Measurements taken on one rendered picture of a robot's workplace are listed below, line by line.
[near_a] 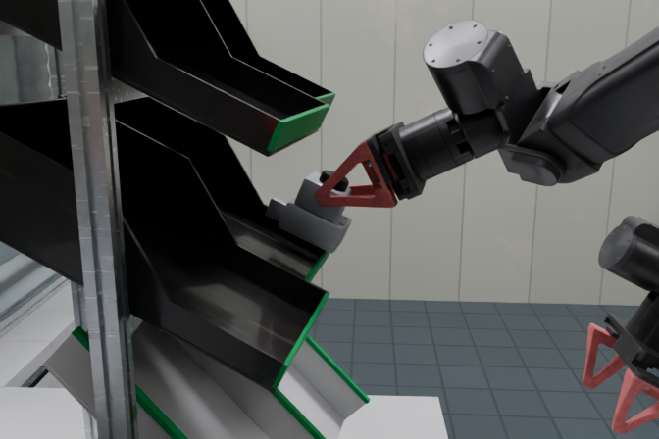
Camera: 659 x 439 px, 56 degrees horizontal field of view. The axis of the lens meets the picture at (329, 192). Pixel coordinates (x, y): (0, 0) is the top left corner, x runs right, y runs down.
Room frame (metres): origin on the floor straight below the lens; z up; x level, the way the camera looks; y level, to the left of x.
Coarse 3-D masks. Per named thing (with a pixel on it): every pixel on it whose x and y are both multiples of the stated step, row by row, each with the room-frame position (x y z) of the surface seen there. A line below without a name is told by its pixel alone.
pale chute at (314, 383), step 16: (304, 352) 0.66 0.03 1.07; (320, 352) 0.65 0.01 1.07; (288, 368) 0.65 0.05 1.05; (304, 368) 0.66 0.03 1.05; (320, 368) 0.65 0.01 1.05; (336, 368) 0.65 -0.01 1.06; (288, 384) 0.63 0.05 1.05; (304, 384) 0.65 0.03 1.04; (320, 384) 0.65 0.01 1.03; (336, 384) 0.65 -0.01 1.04; (352, 384) 0.64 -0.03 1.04; (304, 400) 0.62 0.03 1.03; (320, 400) 0.64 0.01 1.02; (336, 400) 0.65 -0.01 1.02; (352, 400) 0.64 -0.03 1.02; (368, 400) 0.64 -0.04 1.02; (320, 416) 0.62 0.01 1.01; (336, 416) 0.64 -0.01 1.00; (336, 432) 0.62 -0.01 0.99
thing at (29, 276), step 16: (0, 48) 1.26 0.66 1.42; (16, 48) 1.32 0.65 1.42; (0, 64) 1.26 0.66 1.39; (16, 64) 1.31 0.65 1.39; (48, 64) 1.45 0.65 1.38; (0, 80) 1.25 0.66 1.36; (16, 80) 1.31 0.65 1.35; (0, 96) 1.24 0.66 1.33; (16, 96) 1.30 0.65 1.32; (0, 256) 1.18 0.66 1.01; (16, 256) 1.23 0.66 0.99; (0, 272) 1.17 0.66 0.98; (16, 272) 1.23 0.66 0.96; (32, 272) 1.29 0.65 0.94; (48, 272) 1.35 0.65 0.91; (0, 288) 1.16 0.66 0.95; (16, 288) 1.22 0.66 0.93; (32, 288) 1.28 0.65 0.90; (0, 304) 1.16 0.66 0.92; (16, 304) 1.21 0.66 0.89
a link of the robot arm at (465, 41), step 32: (448, 32) 0.55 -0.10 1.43; (480, 32) 0.53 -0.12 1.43; (448, 64) 0.52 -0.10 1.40; (480, 64) 0.50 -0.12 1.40; (512, 64) 0.52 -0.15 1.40; (448, 96) 0.54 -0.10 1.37; (480, 96) 0.53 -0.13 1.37; (512, 96) 0.52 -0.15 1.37; (544, 96) 0.56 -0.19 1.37; (512, 128) 0.53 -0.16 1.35; (512, 160) 0.53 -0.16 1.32; (544, 160) 0.50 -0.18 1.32
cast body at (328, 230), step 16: (320, 176) 0.61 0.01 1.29; (304, 192) 0.60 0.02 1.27; (336, 192) 0.59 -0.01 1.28; (272, 208) 0.62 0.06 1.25; (288, 208) 0.60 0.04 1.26; (304, 208) 0.60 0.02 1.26; (320, 208) 0.59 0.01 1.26; (336, 208) 0.59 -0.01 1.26; (288, 224) 0.60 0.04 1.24; (304, 224) 0.60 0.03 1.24; (320, 224) 0.59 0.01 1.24; (336, 224) 0.59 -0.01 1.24; (320, 240) 0.59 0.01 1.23; (336, 240) 0.59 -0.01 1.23
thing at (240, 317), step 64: (0, 128) 0.47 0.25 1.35; (64, 128) 0.55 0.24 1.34; (128, 128) 0.53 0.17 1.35; (0, 192) 0.41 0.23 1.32; (64, 192) 0.40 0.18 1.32; (128, 192) 0.53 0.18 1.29; (192, 192) 0.52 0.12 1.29; (64, 256) 0.41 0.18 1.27; (128, 256) 0.39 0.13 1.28; (192, 256) 0.50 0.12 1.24; (256, 256) 0.51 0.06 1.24; (192, 320) 0.38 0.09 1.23; (256, 320) 0.45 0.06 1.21
